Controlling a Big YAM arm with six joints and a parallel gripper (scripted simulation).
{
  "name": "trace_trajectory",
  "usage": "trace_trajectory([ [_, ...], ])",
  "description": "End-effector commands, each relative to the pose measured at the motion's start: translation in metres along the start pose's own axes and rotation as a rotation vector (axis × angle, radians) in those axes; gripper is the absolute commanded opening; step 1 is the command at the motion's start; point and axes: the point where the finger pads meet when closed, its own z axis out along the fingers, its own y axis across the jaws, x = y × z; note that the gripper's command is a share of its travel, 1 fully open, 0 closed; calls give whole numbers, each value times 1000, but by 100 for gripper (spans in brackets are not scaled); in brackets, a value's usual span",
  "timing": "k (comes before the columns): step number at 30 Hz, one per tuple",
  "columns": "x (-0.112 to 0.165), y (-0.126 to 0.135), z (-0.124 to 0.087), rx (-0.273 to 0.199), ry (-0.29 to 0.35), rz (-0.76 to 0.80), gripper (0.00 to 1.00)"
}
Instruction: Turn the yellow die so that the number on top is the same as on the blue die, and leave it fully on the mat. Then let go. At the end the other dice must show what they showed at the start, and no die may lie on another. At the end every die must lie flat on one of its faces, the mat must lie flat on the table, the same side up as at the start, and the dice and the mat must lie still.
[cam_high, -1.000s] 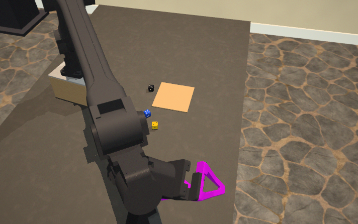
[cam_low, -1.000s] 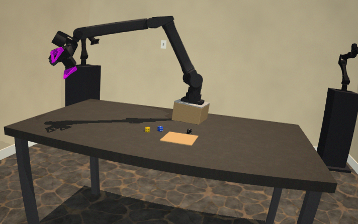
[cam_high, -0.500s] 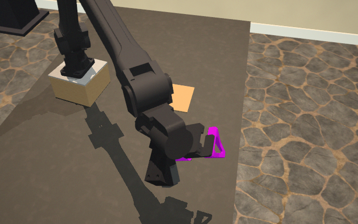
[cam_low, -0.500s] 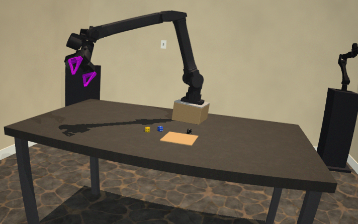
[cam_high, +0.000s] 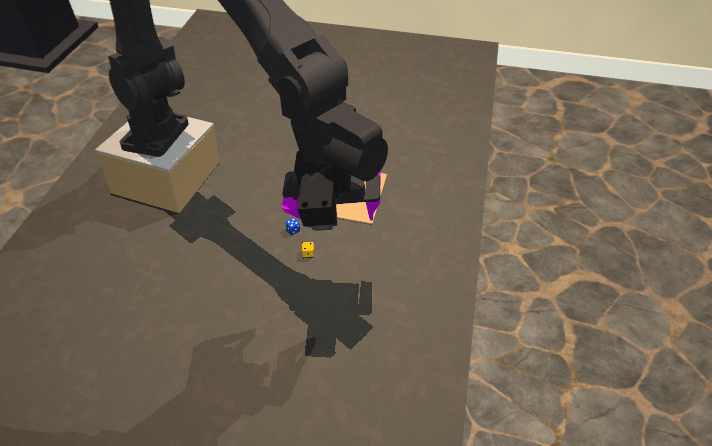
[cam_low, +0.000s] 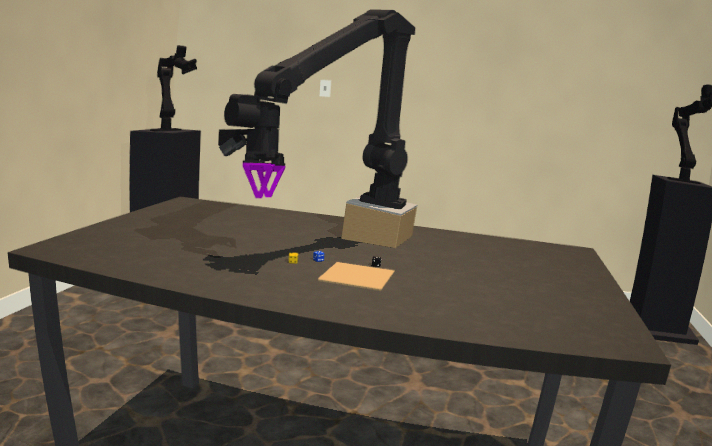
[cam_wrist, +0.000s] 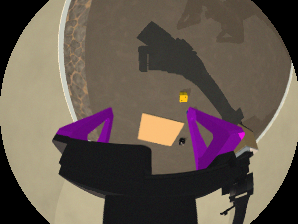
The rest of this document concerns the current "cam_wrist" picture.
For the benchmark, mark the yellow die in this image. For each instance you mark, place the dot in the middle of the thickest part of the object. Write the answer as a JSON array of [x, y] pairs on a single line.
[[183, 96]]

